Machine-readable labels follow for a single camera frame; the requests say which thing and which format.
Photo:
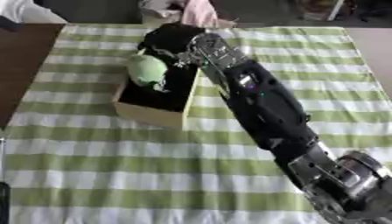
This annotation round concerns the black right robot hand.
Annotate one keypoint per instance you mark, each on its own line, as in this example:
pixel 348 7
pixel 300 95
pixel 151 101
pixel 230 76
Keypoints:
pixel 168 38

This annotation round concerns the pale green soft toy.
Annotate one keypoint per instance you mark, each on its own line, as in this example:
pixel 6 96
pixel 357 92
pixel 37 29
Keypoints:
pixel 146 70

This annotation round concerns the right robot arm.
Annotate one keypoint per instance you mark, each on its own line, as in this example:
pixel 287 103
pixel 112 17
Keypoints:
pixel 265 110

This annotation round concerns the tan cardboard box black inside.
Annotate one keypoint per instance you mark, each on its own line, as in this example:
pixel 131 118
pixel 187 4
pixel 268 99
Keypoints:
pixel 158 96

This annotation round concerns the pink cloth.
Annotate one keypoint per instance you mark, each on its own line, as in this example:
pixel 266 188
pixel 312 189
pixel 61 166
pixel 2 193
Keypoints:
pixel 200 12

